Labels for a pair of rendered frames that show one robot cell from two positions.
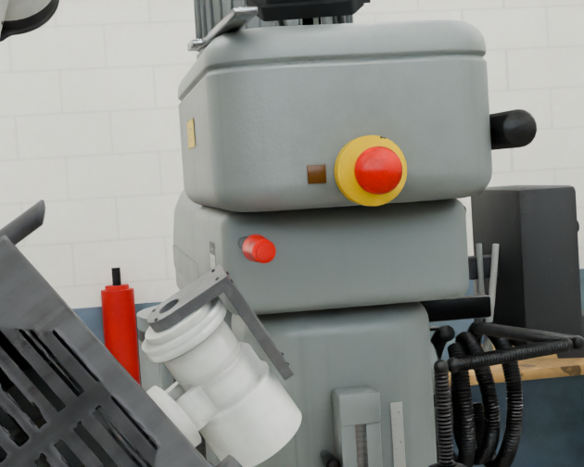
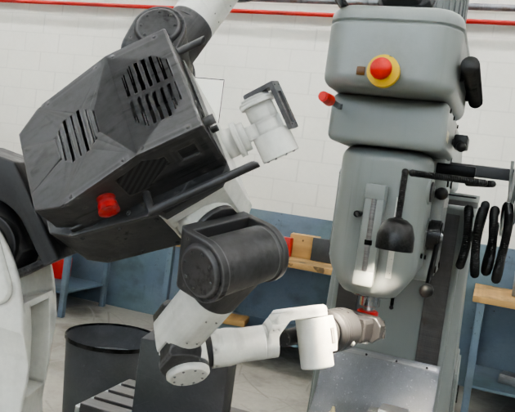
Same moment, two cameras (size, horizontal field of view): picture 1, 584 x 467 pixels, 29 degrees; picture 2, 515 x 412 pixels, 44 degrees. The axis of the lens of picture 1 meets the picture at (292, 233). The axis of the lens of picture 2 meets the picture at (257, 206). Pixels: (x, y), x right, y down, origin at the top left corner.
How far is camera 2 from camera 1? 56 cm
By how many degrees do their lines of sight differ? 29
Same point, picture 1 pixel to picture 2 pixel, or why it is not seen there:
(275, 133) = (347, 51)
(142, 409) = (181, 86)
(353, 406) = (372, 190)
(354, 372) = (382, 179)
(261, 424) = (273, 143)
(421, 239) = (422, 118)
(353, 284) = (384, 134)
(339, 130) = (375, 52)
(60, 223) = not seen: hidden behind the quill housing
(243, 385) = (270, 127)
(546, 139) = not seen: outside the picture
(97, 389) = (171, 78)
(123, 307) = not seen: hidden behind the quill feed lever
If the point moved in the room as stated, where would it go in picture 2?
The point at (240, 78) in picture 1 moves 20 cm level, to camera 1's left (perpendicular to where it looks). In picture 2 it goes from (338, 25) to (250, 24)
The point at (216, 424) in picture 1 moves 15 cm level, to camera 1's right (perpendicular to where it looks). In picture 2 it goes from (257, 140) to (339, 149)
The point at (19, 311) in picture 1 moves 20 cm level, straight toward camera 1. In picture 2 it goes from (158, 51) to (89, 15)
